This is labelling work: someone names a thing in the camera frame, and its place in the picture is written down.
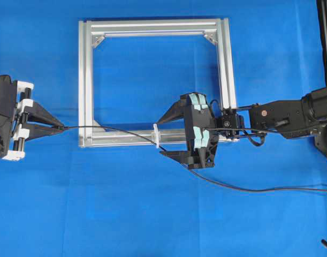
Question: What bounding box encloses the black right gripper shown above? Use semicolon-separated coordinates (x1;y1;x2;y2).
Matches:
157;93;219;169

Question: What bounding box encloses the white zip tie loop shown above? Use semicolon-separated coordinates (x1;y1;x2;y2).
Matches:
153;123;160;149

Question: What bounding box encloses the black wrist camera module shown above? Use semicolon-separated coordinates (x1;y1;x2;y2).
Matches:
216;109;245;139

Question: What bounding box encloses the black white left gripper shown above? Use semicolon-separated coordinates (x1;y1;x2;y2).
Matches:
0;75;65;161

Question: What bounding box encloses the square aluminium extrusion frame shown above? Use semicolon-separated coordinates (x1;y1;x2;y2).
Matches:
78;18;237;147

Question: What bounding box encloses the black USB cable wire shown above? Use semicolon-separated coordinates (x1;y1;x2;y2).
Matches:
62;124;327;193

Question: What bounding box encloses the aluminium corner bracket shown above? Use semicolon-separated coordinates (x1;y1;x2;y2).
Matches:
92;35;105;49

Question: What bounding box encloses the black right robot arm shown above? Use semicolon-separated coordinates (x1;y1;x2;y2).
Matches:
158;87;327;170

